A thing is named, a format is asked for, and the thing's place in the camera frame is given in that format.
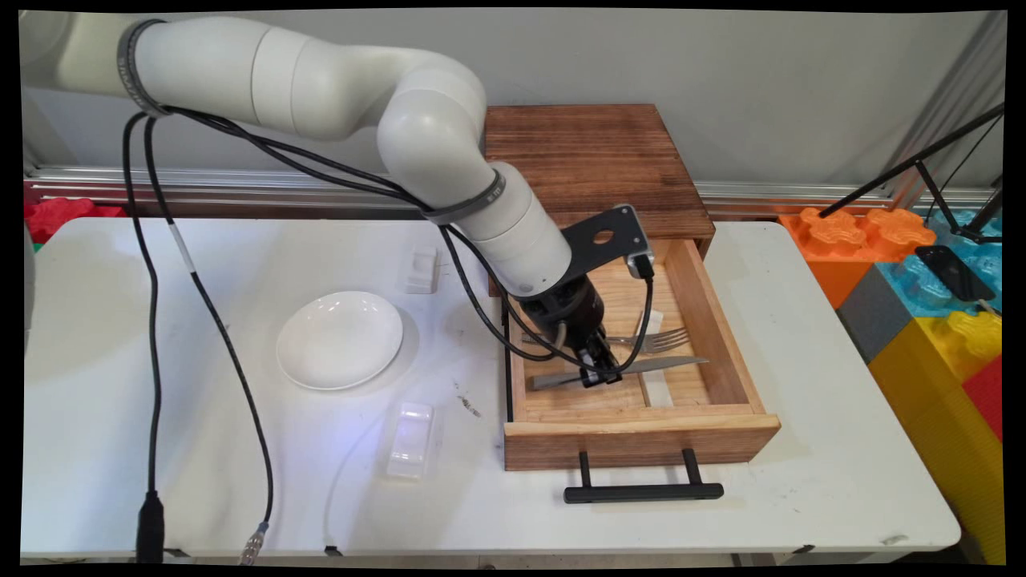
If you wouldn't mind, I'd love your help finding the grey giant building block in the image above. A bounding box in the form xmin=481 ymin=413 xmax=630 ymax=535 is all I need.
xmin=836 ymin=264 xmax=915 ymax=365

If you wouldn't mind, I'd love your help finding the blue giant building block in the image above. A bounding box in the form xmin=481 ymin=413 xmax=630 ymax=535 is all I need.
xmin=874 ymin=210 xmax=1004 ymax=321

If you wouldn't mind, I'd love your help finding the orange giant building block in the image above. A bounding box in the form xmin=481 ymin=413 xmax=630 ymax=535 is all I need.
xmin=778 ymin=207 xmax=937 ymax=310

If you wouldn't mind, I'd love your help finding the white round plate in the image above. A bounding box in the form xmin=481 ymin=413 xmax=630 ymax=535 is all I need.
xmin=277 ymin=290 xmax=405 ymax=392

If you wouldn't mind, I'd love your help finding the aluminium wall rail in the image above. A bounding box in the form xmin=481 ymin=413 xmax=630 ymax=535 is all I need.
xmin=24 ymin=164 xmax=995 ymax=222

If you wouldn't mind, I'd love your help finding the silver table knife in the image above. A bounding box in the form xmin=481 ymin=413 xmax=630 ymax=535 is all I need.
xmin=531 ymin=356 xmax=711 ymax=392

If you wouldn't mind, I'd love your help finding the red knobbed giant block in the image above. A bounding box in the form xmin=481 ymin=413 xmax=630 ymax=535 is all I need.
xmin=24 ymin=196 xmax=127 ymax=244

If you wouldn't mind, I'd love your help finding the black smartphone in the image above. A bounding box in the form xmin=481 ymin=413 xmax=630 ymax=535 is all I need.
xmin=914 ymin=246 xmax=996 ymax=304

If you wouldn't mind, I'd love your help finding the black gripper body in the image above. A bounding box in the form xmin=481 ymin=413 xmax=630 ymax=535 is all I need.
xmin=513 ymin=276 xmax=608 ymax=351

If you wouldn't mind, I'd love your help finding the red block beside yellow block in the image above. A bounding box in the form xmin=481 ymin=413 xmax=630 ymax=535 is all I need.
xmin=962 ymin=357 xmax=1004 ymax=444

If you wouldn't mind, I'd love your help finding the silver fork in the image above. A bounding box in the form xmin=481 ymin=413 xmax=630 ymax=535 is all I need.
xmin=521 ymin=325 xmax=692 ymax=355

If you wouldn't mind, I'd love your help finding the light wooden drawer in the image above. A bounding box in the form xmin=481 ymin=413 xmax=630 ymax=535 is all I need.
xmin=503 ymin=236 xmax=782 ymax=472

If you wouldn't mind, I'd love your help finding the black drawer handle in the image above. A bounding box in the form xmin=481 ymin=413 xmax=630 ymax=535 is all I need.
xmin=563 ymin=449 xmax=725 ymax=504

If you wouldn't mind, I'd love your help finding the black cable with black plug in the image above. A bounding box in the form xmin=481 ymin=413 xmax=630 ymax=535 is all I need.
xmin=120 ymin=108 xmax=594 ymax=563

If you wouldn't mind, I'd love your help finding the small white cutlery rest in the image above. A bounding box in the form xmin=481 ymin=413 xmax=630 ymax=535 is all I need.
xmin=405 ymin=244 xmax=440 ymax=295

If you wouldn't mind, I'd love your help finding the dark wooden drawer cabinet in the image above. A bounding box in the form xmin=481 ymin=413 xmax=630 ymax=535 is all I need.
xmin=481 ymin=104 xmax=717 ymax=298

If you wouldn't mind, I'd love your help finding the black tripod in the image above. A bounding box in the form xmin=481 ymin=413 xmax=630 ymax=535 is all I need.
xmin=818 ymin=104 xmax=1007 ymax=246

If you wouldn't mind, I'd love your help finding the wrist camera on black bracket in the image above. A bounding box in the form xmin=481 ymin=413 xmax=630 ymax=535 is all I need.
xmin=559 ymin=204 xmax=656 ymax=282

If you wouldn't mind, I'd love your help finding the large white cutlery rest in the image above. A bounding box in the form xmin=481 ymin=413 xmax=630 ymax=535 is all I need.
xmin=386 ymin=401 xmax=435 ymax=481

